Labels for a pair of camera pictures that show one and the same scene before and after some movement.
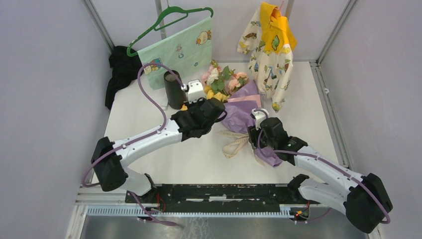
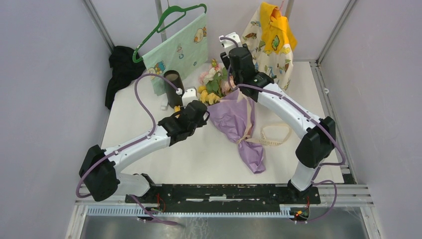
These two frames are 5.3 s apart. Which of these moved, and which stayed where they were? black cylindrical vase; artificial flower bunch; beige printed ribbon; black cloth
Moved: beige printed ribbon
Stayed: black cloth; black cylindrical vase; artificial flower bunch
